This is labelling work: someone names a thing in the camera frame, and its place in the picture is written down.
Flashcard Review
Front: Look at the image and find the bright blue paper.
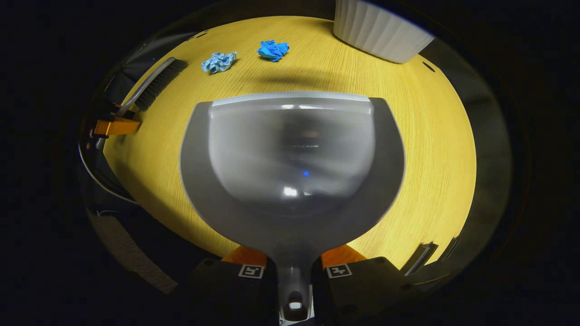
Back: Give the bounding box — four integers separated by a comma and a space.
257, 40, 290, 62

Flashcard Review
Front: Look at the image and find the white cable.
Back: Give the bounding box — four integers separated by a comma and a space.
78, 143, 141, 205

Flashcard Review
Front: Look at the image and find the wooden desktop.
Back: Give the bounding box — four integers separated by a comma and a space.
103, 16, 477, 271

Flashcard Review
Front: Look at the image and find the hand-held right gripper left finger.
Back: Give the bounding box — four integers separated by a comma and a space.
174, 247, 280, 326

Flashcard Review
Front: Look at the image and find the white ribbed garbage bin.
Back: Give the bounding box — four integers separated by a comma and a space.
333, 0, 435, 64

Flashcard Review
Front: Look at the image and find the black table edge bracket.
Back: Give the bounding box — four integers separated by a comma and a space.
401, 242, 439, 277
442, 236, 460, 262

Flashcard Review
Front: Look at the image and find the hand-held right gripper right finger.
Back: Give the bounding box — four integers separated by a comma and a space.
311, 244, 414, 326

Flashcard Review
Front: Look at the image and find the light blue paper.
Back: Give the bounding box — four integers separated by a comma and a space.
201, 51, 238, 74

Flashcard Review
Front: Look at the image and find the grey dustpan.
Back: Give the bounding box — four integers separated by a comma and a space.
179, 91, 406, 323

